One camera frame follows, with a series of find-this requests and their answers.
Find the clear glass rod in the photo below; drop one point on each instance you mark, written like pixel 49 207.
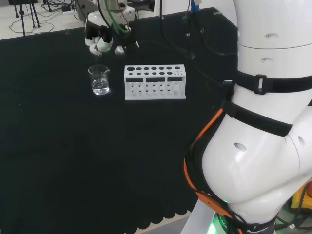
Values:
pixel 98 61

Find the black bench cloth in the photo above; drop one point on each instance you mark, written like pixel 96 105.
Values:
pixel 73 146

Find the clear glass beaker with water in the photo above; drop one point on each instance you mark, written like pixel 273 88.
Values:
pixel 100 83

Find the black tripod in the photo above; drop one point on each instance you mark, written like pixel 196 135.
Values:
pixel 23 14

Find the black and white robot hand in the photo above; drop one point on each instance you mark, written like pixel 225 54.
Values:
pixel 102 40

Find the white test tube rack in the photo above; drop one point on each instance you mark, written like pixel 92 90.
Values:
pixel 153 84

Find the clear tape piece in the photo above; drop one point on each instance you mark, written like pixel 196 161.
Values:
pixel 217 13
pixel 67 31

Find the blue plug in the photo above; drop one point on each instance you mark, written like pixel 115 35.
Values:
pixel 228 82

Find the yellow stop button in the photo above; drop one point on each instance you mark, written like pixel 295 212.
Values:
pixel 301 195

